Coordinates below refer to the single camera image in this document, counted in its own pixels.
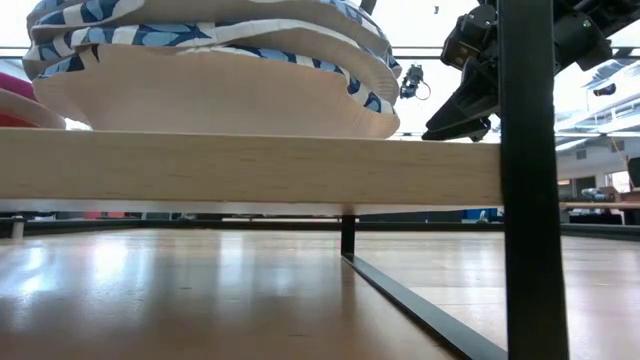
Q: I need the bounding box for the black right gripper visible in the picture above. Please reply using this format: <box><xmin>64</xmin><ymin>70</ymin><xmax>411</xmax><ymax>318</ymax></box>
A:
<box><xmin>422</xmin><ymin>3</ymin><xmax>501</xmax><ymax>143</ymax></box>

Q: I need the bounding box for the beige plastic plate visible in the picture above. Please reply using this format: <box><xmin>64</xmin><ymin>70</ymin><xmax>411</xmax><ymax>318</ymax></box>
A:
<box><xmin>0</xmin><ymin>88</ymin><xmax>67</xmax><ymax>131</ymax></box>

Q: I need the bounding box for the small black hanging device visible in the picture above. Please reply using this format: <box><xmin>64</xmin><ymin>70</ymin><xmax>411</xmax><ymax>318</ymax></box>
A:
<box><xmin>398</xmin><ymin>63</ymin><xmax>432</xmax><ymax>101</ymax></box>

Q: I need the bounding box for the blue object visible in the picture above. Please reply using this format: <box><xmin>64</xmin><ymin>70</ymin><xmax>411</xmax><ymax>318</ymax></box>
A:
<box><xmin>460</xmin><ymin>207</ymin><xmax>501</xmax><ymax>224</ymax></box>

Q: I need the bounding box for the long wooden room table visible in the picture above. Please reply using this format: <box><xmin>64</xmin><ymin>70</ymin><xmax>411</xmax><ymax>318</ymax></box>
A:
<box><xmin>559</xmin><ymin>200</ymin><xmax>640</xmax><ymax>226</ymax></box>

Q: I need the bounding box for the wooden shelf with black frame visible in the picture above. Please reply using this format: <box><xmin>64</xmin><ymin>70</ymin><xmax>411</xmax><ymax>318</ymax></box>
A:
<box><xmin>0</xmin><ymin>0</ymin><xmax>571</xmax><ymax>360</ymax></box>

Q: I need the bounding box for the black metal rig frame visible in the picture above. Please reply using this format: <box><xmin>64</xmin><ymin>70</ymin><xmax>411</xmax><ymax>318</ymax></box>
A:
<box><xmin>0</xmin><ymin>0</ymin><xmax>640</xmax><ymax>242</ymax></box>

